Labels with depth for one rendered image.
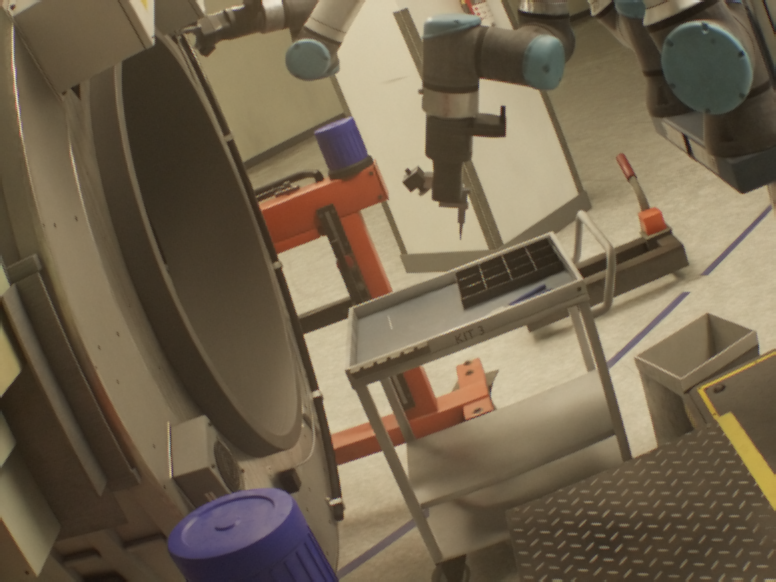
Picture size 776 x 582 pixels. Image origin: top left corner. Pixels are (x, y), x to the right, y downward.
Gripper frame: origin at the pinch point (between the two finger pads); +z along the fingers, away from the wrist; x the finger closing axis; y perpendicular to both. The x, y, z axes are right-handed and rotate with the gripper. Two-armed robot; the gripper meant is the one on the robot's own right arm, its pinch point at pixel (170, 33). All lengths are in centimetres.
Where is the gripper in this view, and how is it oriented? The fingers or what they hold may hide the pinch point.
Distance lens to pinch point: 223.1
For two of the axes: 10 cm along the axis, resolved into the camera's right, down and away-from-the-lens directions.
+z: -8.9, 3.0, -3.6
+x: -4.5, -7.6, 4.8
